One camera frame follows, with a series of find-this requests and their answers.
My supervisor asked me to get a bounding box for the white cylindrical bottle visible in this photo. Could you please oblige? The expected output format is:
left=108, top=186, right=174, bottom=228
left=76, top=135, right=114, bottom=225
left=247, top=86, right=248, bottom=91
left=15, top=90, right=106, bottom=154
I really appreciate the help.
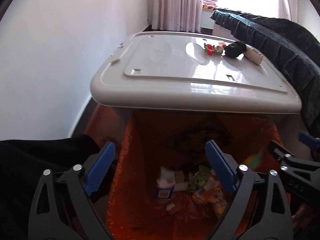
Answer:
left=244, top=47, right=264, bottom=65

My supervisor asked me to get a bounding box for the black sock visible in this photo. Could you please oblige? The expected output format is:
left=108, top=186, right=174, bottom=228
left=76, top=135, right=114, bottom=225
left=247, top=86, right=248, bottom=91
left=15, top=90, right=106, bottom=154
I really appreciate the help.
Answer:
left=225, top=41, right=247, bottom=59

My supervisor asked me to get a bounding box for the orange juice drink pouch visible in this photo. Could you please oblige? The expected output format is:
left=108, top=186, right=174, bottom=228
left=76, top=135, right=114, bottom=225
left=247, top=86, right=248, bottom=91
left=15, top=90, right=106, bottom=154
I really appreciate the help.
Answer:
left=193, top=175, right=228, bottom=218

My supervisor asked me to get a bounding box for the red white wrapper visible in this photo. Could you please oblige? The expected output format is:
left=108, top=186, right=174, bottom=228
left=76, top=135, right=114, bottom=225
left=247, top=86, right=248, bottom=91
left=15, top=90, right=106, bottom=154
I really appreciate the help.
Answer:
left=214, top=41, right=226, bottom=55

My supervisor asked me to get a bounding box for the person's right hand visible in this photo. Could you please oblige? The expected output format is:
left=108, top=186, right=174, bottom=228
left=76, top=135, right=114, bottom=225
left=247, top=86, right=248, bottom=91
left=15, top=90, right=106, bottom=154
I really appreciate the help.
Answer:
left=292, top=204, right=306, bottom=228

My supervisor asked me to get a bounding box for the pink curtain right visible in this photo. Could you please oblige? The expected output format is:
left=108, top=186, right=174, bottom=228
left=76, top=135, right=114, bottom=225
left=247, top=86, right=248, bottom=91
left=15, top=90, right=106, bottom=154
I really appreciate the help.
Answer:
left=279, top=0, right=298, bottom=23

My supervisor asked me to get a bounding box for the blue milk carton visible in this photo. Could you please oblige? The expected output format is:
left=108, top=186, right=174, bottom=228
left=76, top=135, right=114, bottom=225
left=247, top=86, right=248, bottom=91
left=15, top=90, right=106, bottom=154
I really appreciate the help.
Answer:
left=156, top=178, right=175, bottom=199

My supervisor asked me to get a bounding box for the white tissue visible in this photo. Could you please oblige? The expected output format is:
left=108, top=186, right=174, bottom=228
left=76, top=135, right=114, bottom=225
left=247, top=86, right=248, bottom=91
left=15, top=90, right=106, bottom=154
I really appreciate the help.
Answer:
left=156, top=167, right=175, bottom=189

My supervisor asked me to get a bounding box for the white plastic storage box lid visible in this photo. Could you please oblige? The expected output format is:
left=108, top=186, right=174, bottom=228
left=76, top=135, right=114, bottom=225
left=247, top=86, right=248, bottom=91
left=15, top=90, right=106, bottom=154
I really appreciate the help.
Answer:
left=90, top=31, right=302, bottom=114

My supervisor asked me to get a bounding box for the orange trash bag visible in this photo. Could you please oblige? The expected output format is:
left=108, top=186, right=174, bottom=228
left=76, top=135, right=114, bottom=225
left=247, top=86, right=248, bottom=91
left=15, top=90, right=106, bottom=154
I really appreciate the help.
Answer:
left=86, top=105, right=280, bottom=239

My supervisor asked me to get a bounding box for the folded pink quilt stack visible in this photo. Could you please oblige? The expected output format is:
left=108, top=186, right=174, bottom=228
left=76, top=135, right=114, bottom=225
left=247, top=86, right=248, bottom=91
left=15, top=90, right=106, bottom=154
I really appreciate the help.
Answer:
left=202, top=0, right=217, bottom=10

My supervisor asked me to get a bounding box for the white bed frame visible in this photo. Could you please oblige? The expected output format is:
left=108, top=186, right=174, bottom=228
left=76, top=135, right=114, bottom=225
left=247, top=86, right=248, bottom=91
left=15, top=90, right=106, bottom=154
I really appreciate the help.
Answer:
left=212, top=23, right=238, bottom=41

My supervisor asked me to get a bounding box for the pink patterned curtain left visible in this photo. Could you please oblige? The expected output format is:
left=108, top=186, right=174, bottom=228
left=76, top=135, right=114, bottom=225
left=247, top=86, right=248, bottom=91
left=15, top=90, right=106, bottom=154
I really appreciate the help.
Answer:
left=151, top=0, right=202, bottom=33

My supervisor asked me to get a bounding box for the red green toy car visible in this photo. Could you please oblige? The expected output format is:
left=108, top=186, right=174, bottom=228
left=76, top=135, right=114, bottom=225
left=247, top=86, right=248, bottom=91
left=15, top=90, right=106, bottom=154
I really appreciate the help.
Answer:
left=204, top=43, right=217, bottom=55

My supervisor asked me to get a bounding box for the green snack wrapper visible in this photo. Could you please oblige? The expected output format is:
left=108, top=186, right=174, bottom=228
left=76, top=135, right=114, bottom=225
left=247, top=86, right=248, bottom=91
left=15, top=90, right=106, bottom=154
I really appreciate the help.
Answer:
left=189, top=165, right=211, bottom=192

